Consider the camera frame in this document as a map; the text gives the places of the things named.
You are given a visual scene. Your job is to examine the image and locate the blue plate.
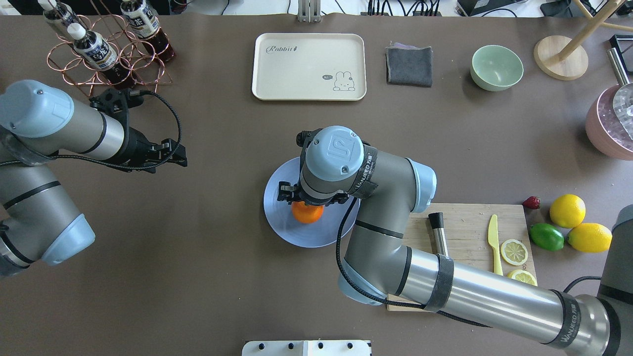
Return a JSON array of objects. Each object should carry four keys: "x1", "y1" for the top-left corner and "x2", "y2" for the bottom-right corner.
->
[{"x1": 263, "y1": 156, "x2": 351, "y2": 248}]

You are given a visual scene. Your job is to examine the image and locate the tea bottle lower middle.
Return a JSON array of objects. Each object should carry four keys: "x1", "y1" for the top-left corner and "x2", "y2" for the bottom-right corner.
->
[{"x1": 120, "y1": 0, "x2": 176, "y2": 63}]

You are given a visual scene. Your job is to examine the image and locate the bamboo cutting board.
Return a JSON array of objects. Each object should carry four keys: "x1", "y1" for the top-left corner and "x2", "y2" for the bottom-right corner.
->
[{"x1": 387, "y1": 203, "x2": 539, "y2": 312}]

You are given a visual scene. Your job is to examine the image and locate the green lime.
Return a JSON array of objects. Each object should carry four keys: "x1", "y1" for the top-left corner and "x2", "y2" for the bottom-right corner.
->
[{"x1": 529, "y1": 223, "x2": 565, "y2": 252}]

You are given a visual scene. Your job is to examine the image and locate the lemon slice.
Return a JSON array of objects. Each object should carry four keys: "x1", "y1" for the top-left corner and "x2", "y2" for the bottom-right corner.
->
[{"x1": 500, "y1": 239, "x2": 529, "y2": 266}]

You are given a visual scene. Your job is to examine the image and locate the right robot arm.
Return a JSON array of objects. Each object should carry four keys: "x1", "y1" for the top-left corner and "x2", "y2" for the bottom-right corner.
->
[{"x1": 277, "y1": 126, "x2": 633, "y2": 356}]

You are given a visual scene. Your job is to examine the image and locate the tea bottle lower outer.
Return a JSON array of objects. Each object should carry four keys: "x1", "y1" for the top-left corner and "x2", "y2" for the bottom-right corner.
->
[{"x1": 38, "y1": 0, "x2": 82, "y2": 39}]

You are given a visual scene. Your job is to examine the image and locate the lemon half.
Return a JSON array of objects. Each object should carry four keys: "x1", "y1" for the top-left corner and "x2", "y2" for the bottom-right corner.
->
[{"x1": 506, "y1": 269, "x2": 538, "y2": 286}]

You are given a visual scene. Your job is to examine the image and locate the steel muddler black tip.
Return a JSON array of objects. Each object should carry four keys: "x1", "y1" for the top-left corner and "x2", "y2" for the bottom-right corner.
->
[{"x1": 428, "y1": 212, "x2": 449, "y2": 256}]

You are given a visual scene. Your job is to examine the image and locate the orange mandarin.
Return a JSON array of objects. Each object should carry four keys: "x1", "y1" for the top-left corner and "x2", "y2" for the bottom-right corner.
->
[{"x1": 291, "y1": 201, "x2": 325, "y2": 224}]

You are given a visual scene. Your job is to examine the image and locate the red strawberry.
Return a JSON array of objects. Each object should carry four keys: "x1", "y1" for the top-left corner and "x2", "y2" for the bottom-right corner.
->
[{"x1": 522, "y1": 196, "x2": 541, "y2": 210}]

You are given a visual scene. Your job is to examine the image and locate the cream rabbit tray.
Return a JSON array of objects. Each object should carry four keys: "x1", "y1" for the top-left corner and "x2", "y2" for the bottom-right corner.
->
[{"x1": 251, "y1": 33, "x2": 367, "y2": 101}]

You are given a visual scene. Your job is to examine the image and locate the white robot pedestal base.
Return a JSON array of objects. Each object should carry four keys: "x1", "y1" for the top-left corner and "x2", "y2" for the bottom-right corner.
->
[{"x1": 241, "y1": 339, "x2": 372, "y2": 356}]

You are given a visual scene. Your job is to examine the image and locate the yellow lemon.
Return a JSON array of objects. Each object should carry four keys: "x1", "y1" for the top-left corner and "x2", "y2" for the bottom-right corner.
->
[
  {"x1": 567, "y1": 223, "x2": 612, "y2": 253},
  {"x1": 549, "y1": 194, "x2": 586, "y2": 228}
]

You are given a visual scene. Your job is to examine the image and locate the pink bowl with ice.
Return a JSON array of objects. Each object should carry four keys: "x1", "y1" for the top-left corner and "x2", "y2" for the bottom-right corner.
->
[{"x1": 585, "y1": 85, "x2": 633, "y2": 161}]

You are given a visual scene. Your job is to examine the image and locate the yellow lemon near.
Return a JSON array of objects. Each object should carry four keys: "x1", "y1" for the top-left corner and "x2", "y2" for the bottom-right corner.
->
[{"x1": 549, "y1": 194, "x2": 586, "y2": 228}]

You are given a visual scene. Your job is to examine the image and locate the tea bottle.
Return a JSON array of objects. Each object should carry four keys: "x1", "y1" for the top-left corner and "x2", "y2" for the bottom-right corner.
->
[
  {"x1": 120, "y1": 0, "x2": 176, "y2": 63},
  {"x1": 68, "y1": 23, "x2": 136, "y2": 90},
  {"x1": 38, "y1": 0, "x2": 82, "y2": 39}
]

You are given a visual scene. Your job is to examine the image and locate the steel ice scoop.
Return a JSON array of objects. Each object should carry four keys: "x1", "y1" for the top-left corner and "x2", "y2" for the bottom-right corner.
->
[{"x1": 607, "y1": 47, "x2": 633, "y2": 139}]

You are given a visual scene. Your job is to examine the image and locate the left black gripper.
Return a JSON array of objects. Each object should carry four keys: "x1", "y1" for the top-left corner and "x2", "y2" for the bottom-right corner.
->
[{"x1": 121, "y1": 128, "x2": 188, "y2": 167}]

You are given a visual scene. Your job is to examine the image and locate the yellow lemon far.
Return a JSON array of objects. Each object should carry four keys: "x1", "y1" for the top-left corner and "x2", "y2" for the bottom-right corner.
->
[{"x1": 567, "y1": 223, "x2": 612, "y2": 253}]

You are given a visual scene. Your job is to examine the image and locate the yellow plastic knife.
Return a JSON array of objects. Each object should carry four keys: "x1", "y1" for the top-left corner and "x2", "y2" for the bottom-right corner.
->
[{"x1": 488, "y1": 214, "x2": 503, "y2": 275}]

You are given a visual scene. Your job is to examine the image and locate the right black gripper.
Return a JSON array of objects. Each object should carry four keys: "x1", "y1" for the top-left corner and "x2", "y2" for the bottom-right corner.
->
[{"x1": 276, "y1": 181, "x2": 350, "y2": 206}]

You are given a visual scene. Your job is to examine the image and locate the grey folded cloth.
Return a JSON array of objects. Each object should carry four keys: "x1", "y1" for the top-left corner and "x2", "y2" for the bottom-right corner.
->
[{"x1": 386, "y1": 43, "x2": 433, "y2": 88}]

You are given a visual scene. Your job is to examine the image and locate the copper wire bottle rack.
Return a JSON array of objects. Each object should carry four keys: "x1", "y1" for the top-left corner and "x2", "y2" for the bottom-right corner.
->
[{"x1": 39, "y1": 0, "x2": 176, "y2": 96}]

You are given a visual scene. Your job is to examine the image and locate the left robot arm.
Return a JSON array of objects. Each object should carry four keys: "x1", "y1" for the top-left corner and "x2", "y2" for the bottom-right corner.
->
[{"x1": 0, "y1": 80, "x2": 187, "y2": 277}]

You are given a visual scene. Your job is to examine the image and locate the green bowl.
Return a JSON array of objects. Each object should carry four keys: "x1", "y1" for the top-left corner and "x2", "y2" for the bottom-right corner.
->
[{"x1": 470, "y1": 44, "x2": 524, "y2": 92}]

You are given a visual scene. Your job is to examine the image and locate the tea bottle top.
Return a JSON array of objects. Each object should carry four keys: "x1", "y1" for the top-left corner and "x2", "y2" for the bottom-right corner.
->
[{"x1": 68, "y1": 23, "x2": 136, "y2": 90}]

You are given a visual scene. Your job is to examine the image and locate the wooden stand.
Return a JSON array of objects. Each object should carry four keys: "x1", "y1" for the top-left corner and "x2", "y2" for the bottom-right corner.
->
[{"x1": 533, "y1": 0, "x2": 632, "y2": 81}]

